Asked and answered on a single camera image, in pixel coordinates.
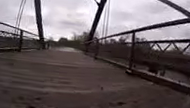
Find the dark metal bridge railing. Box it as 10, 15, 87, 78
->
0, 17, 52, 61
79, 1, 190, 99

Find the dark steel bridge truss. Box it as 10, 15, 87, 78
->
12, 0, 190, 64

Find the row of distant trees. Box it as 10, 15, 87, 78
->
47, 27, 190, 68

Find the wooden plank bridge deck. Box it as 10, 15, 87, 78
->
0, 40, 190, 108

